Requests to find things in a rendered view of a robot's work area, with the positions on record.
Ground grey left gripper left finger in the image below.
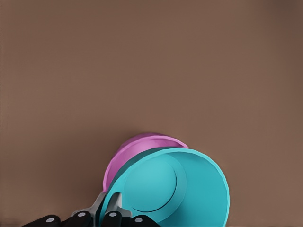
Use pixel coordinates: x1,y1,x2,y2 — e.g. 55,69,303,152
60,190,107,227

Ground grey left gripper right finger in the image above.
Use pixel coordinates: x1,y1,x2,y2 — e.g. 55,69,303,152
103,192,133,227

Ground pink bowl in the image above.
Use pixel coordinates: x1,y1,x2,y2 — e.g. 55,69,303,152
102,132,189,192

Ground blue bowl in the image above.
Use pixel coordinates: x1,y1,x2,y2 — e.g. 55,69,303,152
98,147,231,227

